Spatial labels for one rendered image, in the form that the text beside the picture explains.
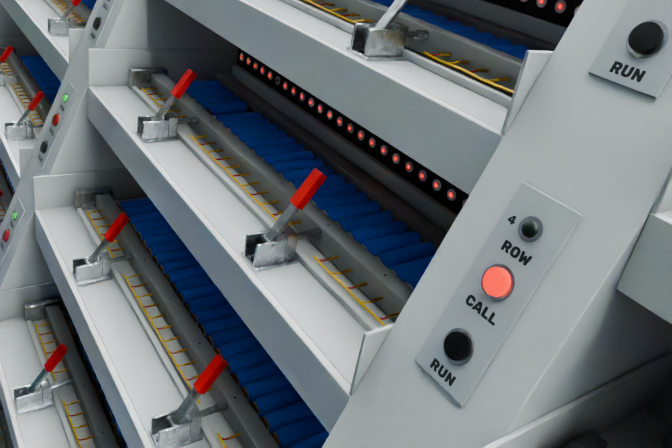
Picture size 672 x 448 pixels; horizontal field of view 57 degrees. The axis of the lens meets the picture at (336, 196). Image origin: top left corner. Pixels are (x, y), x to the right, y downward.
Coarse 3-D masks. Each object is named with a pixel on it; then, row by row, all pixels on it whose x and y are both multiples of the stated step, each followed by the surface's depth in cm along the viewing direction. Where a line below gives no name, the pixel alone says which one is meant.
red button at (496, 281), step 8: (488, 272) 34; (496, 272) 34; (504, 272) 34; (488, 280) 34; (496, 280) 34; (504, 280) 34; (488, 288) 34; (496, 288) 34; (504, 288) 34; (496, 296) 34
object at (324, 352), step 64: (128, 64) 84; (192, 64) 89; (128, 128) 72; (320, 128) 73; (192, 192) 61; (256, 192) 63; (320, 256) 54; (256, 320) 50; (320, 320) 46; (384, 320) 48; (320, 384) 43
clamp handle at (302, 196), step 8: (312, 176) 51; (320, 176) 51; (304, 184) 51; (312, 184) 51; (320, 184) 51; (296, 192) 52; (304, 192) 51; (312, 192) 51; (296, 200) 51; (304, 200) 51; (288, 208) 52; (296, 208) 51; (280, 216) 52; (288, 216) 51; (280, 224) 51; (272, 232) 51; (280, 232) 51; (272, 240) 51
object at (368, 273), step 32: (160, 96) 82; (192, 128) 75; (224, 128) 71; (256, 160) 64; (288, 192) 59; (288, 224) 56; (320, 224) 55; (352, 256) 51; (352, 288) 49; (384, 288) 48
